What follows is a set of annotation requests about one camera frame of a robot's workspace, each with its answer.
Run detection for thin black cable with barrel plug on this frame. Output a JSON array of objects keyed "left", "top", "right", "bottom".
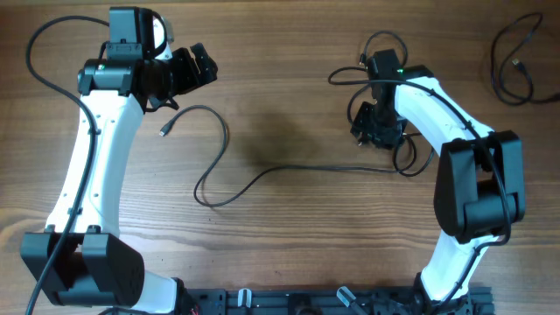
[{"left": 346, "top": 30, "right": 419, "bottom": 174}]

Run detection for thin black micro USB cable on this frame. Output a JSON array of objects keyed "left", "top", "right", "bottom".
[{"left": 157, "top": 104, "right": 437, "bottom": 208}]

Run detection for thick black USB cable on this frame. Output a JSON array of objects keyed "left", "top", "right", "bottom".
[{"left": 489, "top": 11, "right": 560, "bottom": 107}]

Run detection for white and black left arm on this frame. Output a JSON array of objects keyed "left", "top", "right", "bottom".
[{"left": 20, "top": 44, "right": 217, "bottom": 314}]

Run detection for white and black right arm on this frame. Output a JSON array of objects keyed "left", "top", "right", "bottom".
[{"left": 351, "top": 49, "right": 526, "bottom": 304}]

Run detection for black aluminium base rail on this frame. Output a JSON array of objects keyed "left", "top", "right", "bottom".
[{"left": 183, "top": 286, "right": 495, "bottom": 315}]

